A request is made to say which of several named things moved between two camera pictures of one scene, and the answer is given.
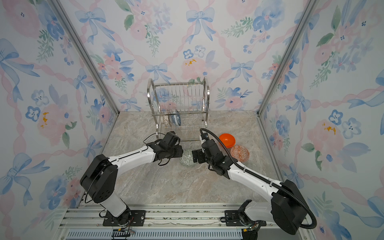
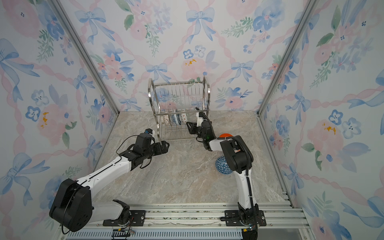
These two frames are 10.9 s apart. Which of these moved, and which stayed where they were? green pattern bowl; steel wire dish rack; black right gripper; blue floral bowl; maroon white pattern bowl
Moved: black right gripper; green pattern bowl
Stayed: blue floral bowl; maroon white pattern bowl; steel wire dish rack
